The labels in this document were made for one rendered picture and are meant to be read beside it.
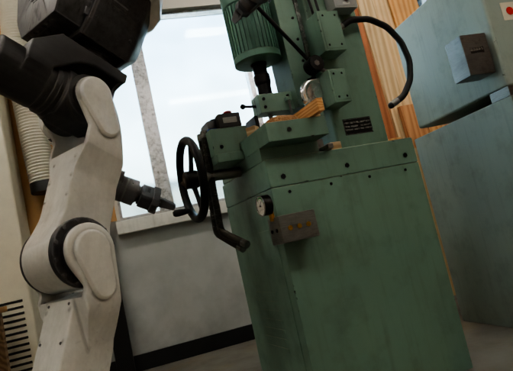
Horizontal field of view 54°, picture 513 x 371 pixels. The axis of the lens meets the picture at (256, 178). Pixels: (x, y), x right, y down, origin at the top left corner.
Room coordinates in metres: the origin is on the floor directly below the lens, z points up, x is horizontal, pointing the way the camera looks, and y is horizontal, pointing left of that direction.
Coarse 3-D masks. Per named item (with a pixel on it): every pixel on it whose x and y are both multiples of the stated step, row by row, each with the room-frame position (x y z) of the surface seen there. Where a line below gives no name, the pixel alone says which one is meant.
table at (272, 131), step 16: (272, 128) 1.47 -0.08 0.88; (288, 128) 1.49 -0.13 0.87; (304, 128) 1.52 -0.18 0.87; (320, 128) 1.54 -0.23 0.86; (240, 144) 1.67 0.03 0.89; (256, 144) 1.55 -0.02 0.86; (272, 144) 1.52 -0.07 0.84; (288, 144) 1.58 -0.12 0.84; (224, 160) 1.63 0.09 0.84; (240, 160) 1.68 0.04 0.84
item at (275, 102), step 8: (256, 96) 1.74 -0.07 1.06; (264, 96) 1.75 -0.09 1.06; (272, 96) 1.76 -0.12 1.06; (280, 96) 1.77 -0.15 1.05; (256, 104) 1.76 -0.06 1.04; (264, 104) 1.75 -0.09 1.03; (272, 104) 1.76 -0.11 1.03; (280, 104) 1.77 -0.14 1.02; (288, 104) 1.78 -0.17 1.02; (256, 112) 1.77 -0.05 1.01; (264, 112) 1.75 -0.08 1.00; (272, 112) 1.77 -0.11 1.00; (280, 112) 1.80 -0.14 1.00; (288, 112) 1.82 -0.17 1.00
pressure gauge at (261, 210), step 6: (258, 198) 1.47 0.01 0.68; (264, 198) 1.44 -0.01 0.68; (270, 198) 1.45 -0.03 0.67; (258, 204) 1.47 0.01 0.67; (264, 204) 1.43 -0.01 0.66; (270, 204) 1.44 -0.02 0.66; (258, 210) 1.48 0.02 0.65; (264, 210) 1.44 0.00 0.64; (270, 210) 1.45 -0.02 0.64; (270, 216) 1.47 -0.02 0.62
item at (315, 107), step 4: (316, 100) 1.47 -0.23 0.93; (320, 100) 1.47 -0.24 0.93; (308, 104) 1.52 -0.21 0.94; (312, 104) 1.50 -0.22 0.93; (316, 104) 1.48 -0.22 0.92; (320, 104) 1.47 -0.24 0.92; (304, 108) 1.55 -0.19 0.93; (308, 108) 1.52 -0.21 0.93; (312, 108) 1.50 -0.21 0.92; (316, 108) 1.48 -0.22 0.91; (320, 108) 1.47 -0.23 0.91; (296, 112) 1.59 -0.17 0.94; (300, 112) 1.57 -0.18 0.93; (304, 112) 1.55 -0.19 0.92; (308, 112) 1.53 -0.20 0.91; (312, 112) 1.51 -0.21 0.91; (316, 112) 1.49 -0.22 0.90; (320, 112) 1.50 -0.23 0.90; (300, 116) 1.58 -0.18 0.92; (304, 116) 1.56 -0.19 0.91; (308, 116) 1.53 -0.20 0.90; (312, 116) 1.53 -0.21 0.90
